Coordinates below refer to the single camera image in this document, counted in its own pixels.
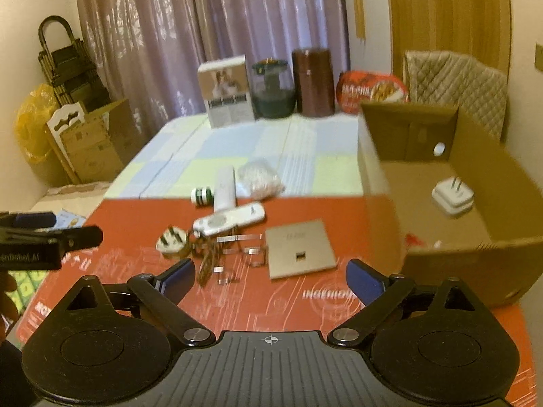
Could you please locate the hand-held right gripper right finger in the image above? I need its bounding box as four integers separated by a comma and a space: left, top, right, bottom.
326, 258, 495, 347

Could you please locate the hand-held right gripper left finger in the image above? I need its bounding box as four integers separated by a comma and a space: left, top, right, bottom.
44, 258, 215, 347

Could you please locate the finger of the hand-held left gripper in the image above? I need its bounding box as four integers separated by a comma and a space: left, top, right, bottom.
0, 226, 104, 250
0, 211, 58, 230

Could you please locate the white remote with round pad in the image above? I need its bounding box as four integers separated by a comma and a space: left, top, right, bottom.
193, 202, 267, 237

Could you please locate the green white small bottle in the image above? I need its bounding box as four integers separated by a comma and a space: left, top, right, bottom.
191, 187, 215, 207

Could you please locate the cardboard box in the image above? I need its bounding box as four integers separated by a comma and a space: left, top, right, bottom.
357, 102, 543, 309

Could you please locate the person's left hand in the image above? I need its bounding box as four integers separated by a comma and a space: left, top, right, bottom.
0, 273, 20, 336

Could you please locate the white three-pin plug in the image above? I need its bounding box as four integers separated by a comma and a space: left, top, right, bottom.
155, 227, 190, 260

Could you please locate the small red white item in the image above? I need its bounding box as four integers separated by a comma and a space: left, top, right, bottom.
405, 232, 443, 249

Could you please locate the red printed mat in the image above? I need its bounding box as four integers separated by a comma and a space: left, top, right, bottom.
15, 197, 539, 391

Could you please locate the yellow plastic bag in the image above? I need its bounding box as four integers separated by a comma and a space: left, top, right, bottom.
15, 84, 58, 164

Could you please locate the brown cardboard carton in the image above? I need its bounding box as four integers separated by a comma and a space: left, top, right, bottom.
61, 98, 143, 184

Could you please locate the white scalloped cardboard piece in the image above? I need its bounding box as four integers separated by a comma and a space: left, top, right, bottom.
44, 102, 86, 183

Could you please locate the white charger plug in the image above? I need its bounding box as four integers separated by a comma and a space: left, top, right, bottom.
432, 177, 475, 217

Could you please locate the clear plastic bag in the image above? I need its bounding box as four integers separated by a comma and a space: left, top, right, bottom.
235, 159, 286, 199

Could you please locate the pastel checkered tablecloth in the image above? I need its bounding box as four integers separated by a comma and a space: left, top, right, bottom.
104, 114, 366, 200

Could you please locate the red instant noodle bowl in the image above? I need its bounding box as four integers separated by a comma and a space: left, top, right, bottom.
336, 71, 410, 113

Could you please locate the white box with photo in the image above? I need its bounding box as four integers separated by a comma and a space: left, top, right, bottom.
197, 55, 256, 129

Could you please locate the brown cylindrical canister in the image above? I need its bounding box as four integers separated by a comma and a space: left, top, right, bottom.
291, 48, 336, 117

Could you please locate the green glass jar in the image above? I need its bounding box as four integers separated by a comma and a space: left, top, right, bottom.
251, 57, 296, 118

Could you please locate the purple curtain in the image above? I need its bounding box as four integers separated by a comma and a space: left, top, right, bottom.
72, 0, 351, 121

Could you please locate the beige quilted chair cover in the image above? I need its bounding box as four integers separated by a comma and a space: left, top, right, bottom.
402, 50, 509, 140

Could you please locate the grey square wall plate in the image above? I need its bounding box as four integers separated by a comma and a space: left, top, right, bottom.
265, 219, 338, 280

